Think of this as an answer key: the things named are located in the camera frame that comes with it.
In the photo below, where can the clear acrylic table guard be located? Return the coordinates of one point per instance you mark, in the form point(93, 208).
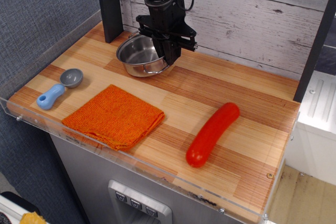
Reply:
point(233, 178)

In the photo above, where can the orange knitted cloth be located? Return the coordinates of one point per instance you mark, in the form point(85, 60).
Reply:
point(116, 118)

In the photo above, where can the dark right upright post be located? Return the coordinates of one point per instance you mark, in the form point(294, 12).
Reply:
point(316, 48)

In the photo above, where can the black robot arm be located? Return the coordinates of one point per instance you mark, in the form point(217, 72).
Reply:
point(167, 27)

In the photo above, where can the grey toy fridge cabinet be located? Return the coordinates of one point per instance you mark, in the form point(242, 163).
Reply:
point(90, 174)

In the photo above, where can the silver steel pot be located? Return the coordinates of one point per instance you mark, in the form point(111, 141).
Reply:
point(139, 56)

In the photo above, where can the yellow tape piece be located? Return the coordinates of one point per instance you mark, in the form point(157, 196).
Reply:
point(32, 218)

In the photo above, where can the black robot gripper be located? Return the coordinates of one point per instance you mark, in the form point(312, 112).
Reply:
point(166, 24)

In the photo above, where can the dark upright post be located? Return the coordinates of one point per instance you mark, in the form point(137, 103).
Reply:
point(316, 48)
point(111, 19)

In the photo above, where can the dark left upright post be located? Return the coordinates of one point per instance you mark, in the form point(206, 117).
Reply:
point(111, 19)

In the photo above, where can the silver dispenser button panel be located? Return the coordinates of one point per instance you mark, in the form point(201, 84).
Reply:
point(131, 206)

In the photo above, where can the blue grey ice cream scoop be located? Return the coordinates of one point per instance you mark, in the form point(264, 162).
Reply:
point(69, 79)

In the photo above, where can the white side cabinet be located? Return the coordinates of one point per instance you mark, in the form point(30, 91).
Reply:
point(311, 148)

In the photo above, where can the red toy sausage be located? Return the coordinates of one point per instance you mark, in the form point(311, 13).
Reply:
point(206, 139)

